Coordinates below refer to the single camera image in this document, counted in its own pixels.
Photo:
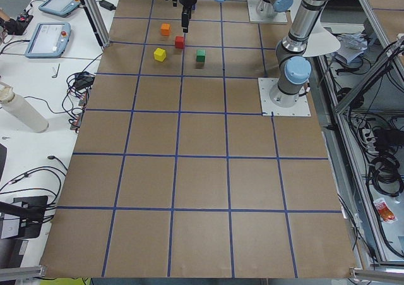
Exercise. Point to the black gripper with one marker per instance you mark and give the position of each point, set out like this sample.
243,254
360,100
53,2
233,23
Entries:
187,0

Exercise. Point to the red wooden block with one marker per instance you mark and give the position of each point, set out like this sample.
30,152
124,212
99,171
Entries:
179,42

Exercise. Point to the orange wooden block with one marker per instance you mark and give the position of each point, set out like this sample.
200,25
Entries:
165,29

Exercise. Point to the green wooden block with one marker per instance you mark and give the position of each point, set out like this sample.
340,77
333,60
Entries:
200,55

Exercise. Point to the yellow wooden block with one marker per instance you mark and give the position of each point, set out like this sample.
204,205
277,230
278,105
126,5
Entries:
160,54

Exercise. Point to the black power adapter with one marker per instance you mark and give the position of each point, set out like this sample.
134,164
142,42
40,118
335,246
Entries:
107,5

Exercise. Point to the far teach pendant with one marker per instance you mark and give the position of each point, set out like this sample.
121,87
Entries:
62,8

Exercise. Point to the teach pendant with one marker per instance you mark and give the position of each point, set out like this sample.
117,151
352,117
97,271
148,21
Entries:
49,40
62,8

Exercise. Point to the near teach pendant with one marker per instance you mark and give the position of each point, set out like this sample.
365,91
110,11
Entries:
49,40

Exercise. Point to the white chair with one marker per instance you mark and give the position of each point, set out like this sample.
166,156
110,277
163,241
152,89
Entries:
320,42

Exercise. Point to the allen key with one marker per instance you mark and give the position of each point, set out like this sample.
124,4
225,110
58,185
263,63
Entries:
56,71

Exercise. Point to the white bottle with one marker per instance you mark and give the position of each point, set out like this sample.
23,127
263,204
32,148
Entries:
22,110

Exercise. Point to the red snack packet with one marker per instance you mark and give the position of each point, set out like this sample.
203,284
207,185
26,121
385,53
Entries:
384,211

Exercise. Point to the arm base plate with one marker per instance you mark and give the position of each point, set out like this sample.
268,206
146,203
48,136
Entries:
275,103
263,12

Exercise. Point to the aluminium frame post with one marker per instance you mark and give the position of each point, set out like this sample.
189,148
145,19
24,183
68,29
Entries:
96,22

